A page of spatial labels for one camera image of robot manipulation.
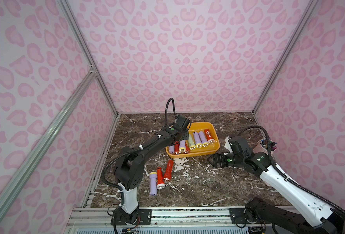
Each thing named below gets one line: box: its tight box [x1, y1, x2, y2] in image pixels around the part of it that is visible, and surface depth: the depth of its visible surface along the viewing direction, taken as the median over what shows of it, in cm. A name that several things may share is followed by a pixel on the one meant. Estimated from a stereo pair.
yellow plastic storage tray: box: [165, 121, 221, 159], surface depth 100 cm
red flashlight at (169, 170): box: [163, 159, 174, 180], surface depth 88 cm
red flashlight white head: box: [156, 167, 166, 190], surface depth 85 cm
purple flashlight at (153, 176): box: [149, 171, 158, 196], surface depth 83 cm
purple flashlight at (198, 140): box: [192, 131, 203, 149], surface depth 100 cm
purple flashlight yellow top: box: [169, 145, 175, 155], surface depth 97 cm
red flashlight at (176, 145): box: [173, 140, 180, 155], surface depth 96 cm
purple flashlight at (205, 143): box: [198, 130, 210, 148], surface depth 100 cm
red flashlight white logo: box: [204, 128, 215, 145], surface depth 102 cm
